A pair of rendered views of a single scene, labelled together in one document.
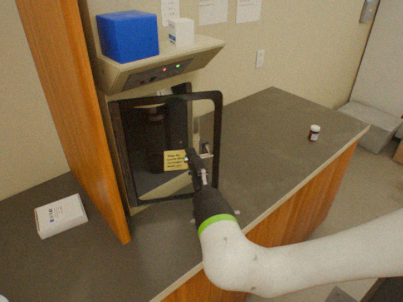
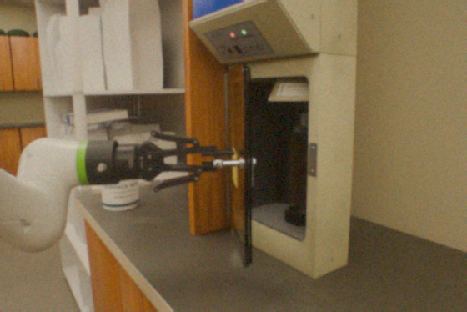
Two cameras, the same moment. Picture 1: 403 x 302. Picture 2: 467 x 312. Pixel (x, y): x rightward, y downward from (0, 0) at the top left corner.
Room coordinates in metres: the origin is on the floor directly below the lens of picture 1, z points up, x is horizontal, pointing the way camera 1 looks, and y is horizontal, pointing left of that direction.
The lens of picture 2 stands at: (0.76, -0.72, 1.34)
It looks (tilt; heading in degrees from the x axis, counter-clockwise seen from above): 10 degrees down; 96
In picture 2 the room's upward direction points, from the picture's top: 1 degrees counter-clockwise
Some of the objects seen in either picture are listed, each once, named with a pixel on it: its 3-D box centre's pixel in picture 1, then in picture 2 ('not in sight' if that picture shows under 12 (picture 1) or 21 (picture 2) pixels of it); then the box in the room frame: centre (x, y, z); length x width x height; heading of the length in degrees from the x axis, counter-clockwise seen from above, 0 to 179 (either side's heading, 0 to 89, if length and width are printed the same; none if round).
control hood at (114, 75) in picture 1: (167, 66); (246, 35); (0.70, 0.08, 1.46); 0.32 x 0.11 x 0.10; 131
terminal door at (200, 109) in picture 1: (172, 155); (235, 158); (0.67, 0.08, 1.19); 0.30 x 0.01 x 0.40; 103
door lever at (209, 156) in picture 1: (198, 155); (225, 159); (0.66, 0.00, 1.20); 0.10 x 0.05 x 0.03; 103
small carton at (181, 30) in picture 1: (181, 31); not in sight; (0.73, 0.04, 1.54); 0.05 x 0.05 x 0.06; 26
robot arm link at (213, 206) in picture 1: (215, 218); (105, 163); (0.42, -0.04, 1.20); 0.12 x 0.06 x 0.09; 104
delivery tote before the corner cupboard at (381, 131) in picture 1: (364, 126); not in sight; (2.56, -1.89, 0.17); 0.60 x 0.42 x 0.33; 39
